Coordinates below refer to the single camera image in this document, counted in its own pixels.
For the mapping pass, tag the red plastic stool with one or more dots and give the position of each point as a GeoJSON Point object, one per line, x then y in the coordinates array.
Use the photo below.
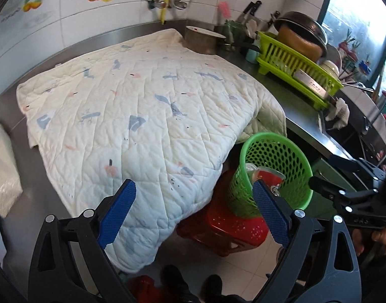
{"type": "Point", "coordinates": [224, 224]}

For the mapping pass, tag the green utensil holder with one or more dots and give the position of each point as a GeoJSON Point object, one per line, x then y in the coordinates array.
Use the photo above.
{"type": "Point", "coordinates": [234, 31]}

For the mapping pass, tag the person's right hand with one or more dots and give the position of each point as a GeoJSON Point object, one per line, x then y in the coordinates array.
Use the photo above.
{"type": "Point", "coordinates": [385, 238]}

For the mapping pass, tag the teal cup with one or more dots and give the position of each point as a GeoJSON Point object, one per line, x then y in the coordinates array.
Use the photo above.
{"type": "Point", "coordinates": [252, 56]}

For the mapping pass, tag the green plastic basket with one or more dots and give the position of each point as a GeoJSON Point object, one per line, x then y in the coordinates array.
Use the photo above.
{"type": "Point", "coordinates": [275, 151]}

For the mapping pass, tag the green plastic dish rack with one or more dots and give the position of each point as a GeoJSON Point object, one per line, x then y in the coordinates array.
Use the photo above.
{"type": "Point", "coordinates": [275, 56]}

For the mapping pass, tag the green cabinet door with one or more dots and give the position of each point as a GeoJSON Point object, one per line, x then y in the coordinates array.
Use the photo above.
{"type": "Point", "coordinates": [330, 173]}

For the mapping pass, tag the steel cooking pot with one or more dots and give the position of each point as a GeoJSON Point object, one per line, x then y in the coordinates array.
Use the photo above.
{"type": "Point", "coordinates": [202, 42]}

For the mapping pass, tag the dirty white rag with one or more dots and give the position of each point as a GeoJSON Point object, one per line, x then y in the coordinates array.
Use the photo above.
{"type": "Point", "coordinates": [338, 112]}

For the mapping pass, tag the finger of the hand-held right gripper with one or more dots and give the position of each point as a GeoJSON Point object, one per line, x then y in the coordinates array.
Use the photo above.
{"type": "Point", "coordinates": [331, 191]}
{"type": "Point", "coordinates": [350, 164]}

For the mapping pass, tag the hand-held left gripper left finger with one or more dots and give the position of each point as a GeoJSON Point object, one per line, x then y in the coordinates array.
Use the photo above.
{"type": "Point", "coordinates": [117, 214]}

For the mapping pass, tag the red printed plastic cup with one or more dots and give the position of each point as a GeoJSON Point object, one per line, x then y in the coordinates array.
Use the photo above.
{"type": "Point", "coordinates": [271, 178]}

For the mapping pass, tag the brown clay pot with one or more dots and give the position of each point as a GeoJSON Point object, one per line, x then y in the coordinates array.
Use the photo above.
{"type": "Point", "coordinates": [297, 45]}

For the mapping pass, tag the metal wall valve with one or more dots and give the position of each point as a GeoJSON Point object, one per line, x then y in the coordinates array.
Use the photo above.
{"type": "Point", "coordinates": [156, 4]}
{"type": "Point", "coordinates": [180, 4]}

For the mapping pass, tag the steel sink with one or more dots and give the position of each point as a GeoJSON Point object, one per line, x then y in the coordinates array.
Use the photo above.
{"type": "Point", "coordinates": [353, 126]}

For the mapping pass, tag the white quilted printed blanket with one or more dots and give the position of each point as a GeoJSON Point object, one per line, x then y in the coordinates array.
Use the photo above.
{"type": "Point", "coordinates": [148, 116]}

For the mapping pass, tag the pink brush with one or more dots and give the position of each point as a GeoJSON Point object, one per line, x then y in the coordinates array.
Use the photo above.
{"type": "Point", "coordinates": [223, 9]}

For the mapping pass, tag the white ceramic bowl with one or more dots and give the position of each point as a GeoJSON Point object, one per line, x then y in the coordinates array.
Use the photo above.
{"type": "Point", "coordinates": [330, 68]}

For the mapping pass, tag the black shoe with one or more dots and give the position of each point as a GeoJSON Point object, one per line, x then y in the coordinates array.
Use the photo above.
{"type": "Point", "coordinates": [214, 285]}
{"type": "Point", "coordinates": [177, 285]}

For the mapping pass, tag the white plastic bag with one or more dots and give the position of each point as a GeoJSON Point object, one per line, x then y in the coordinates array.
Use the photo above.
{"type": "Point", "coordinates": [3, 170]}

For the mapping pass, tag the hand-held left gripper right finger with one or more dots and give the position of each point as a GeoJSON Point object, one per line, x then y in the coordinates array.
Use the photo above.
{"type": "Point", "coordinates": [270, 211]}

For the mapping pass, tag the black wok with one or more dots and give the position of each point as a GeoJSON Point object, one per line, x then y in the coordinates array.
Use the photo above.
{"type": "Point", "coordinates": [301, 25]}

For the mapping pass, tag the red plastic item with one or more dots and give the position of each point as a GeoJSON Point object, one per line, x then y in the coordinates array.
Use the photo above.
{"type": "Point", "coordinates": [145, 288]}

